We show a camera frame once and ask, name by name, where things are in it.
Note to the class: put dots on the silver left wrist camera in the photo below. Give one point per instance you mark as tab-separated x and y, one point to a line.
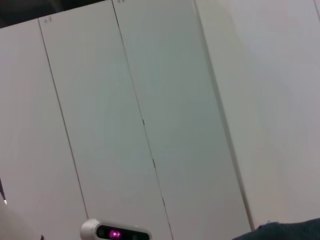
112	231

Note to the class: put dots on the dark teal insulated lunch bag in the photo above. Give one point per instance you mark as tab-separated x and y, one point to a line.
287	231

